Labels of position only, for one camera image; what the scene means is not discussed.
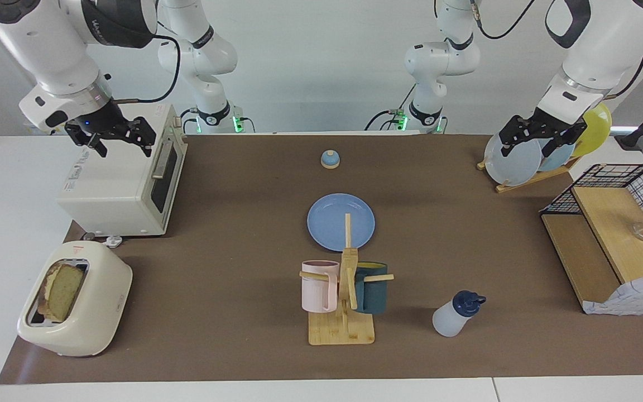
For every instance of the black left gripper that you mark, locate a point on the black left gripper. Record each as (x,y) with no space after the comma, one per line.
(545,125)

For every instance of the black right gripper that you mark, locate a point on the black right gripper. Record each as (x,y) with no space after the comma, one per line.
(101,123)

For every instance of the toasted bread slice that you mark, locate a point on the toasted bread slice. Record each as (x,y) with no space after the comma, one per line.
(65,290)

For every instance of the seasoning bottle navy cap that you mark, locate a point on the seasoning bottle navy cap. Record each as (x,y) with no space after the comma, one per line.
(450,321)

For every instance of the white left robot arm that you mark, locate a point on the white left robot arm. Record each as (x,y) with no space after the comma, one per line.
(595,50)

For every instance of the light blue round plate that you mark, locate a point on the light blue round plate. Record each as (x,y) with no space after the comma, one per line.
(556,161)

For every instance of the grey round plate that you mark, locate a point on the grey round plate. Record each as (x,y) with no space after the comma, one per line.
(514,167)

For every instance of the wooden plate rack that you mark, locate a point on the wooden plate rack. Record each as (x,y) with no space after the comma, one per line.
(528,180)

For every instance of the yellow round plate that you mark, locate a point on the yellow round plate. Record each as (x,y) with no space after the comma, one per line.
(598,128)

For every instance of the white toaster oven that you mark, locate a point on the white toaster oven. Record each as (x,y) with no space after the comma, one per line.
(115,190)

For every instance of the small grey round knob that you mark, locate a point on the small grey round knob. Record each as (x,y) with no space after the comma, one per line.
(89,235)

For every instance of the white power plug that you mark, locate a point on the white power plug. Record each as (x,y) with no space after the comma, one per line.
(113,242)

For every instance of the brown table mat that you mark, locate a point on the brown table mat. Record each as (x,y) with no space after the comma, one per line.
(232,223)

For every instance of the cream two-slot toaster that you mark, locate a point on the cream two-slot toaster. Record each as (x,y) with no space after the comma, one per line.
(92,312)

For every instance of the dark teal mug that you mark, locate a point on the dark teal mug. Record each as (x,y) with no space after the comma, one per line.
(374,296)

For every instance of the pink ribbed mug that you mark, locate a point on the pink ribbed mug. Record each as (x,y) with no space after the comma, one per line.
(316,287)

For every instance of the wooden mug rack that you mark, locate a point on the wooden mug rack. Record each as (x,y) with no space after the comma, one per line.
(341,332)

